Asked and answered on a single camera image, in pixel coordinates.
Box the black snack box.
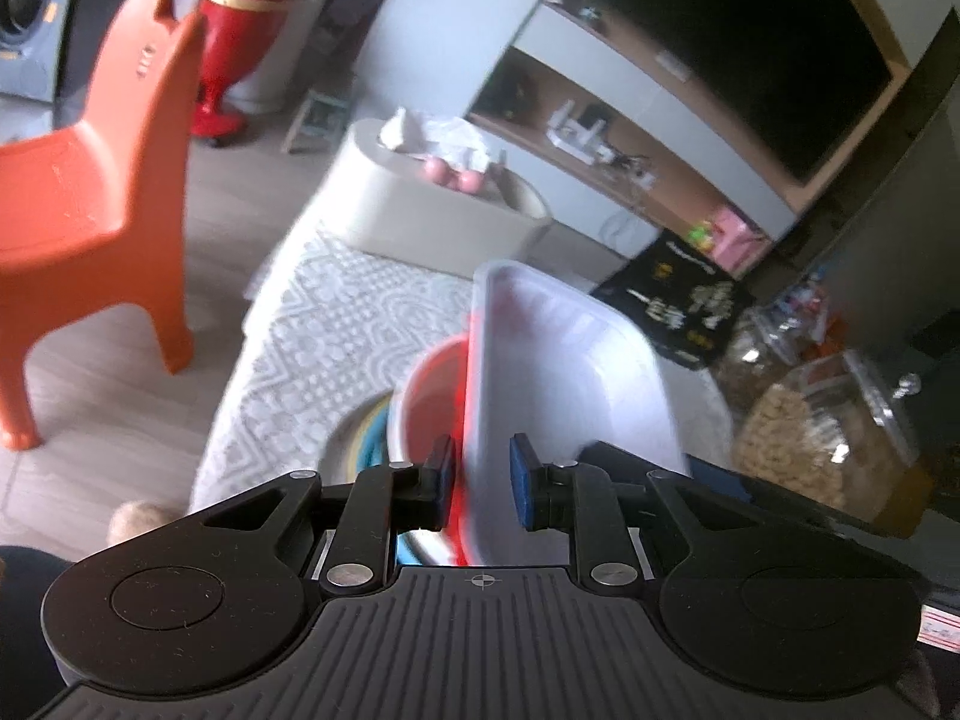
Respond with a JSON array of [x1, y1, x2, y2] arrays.
[[589, 231, 758, 370]]

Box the orange plastic chair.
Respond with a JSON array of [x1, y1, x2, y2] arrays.
[[0, 0, 207, 452]]

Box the white and wood TV cabinet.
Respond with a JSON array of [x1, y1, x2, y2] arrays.
[[352, 0, 960, 278]]

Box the black television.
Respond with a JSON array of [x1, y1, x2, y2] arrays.
[[547, 0, 920, 185]]

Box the person's dark clothing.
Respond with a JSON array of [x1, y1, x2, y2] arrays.
[[0, 546, 76, 717]]

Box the blue enamel bowl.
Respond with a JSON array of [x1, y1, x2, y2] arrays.
[[358, 409, 451, 565]]

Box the red and white rectangular dish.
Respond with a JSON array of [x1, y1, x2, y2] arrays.
[[450, 259, 687, 567]]

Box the white lace tablecloth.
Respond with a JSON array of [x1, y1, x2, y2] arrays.
[[187, 221, 736, 533]]

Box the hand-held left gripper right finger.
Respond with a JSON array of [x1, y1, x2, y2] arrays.
[[508, 433, 781, 601]]

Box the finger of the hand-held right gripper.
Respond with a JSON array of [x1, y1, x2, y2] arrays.
[[690, 456, 752, 505]]

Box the dark ornament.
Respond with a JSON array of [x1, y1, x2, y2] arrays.
[[495, 67, 537, 121]]

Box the pink box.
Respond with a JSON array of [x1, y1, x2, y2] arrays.
[[711, 204, 773, 275]]

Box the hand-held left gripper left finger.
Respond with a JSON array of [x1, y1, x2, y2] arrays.
[[202, 435, 458, 598]]

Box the large glass jar of nuts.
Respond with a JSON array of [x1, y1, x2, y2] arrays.
[[731, 351, 942, 537]]

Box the grey washing machine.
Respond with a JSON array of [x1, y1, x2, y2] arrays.
[[0, 0, 89, 104]]

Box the white tissue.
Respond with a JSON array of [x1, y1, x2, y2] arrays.
[[379, 106, 500, 170]]

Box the white router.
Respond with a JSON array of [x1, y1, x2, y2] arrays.
[[546, 99, 610, 155]]

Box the beige tissue box organizer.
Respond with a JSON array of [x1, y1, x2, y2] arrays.
[[330, 118, 554, 278]]

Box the red rocket-shaped bin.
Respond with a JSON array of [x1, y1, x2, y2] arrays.
[[189, 0, 312, 143]]

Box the small wooden step stool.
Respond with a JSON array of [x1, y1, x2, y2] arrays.
[[283, 88, 355, 157]]

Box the small glass jar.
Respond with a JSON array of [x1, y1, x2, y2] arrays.
[[709, 307, 807, 392]]

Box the white floral bowl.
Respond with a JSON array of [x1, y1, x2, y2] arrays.
[[316, 388, 395, 485]]

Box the white bowl with orange print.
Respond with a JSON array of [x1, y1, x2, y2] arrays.
[[386, 336, 475, 567]]

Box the colourful packets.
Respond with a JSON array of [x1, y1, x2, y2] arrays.
[[780, 277, 848, 361]]

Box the grey oval board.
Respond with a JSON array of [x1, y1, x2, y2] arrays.
[[313, 0, 385, 80]]

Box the yellow round object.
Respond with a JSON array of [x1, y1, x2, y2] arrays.
[[874, 457, 942, 537]]

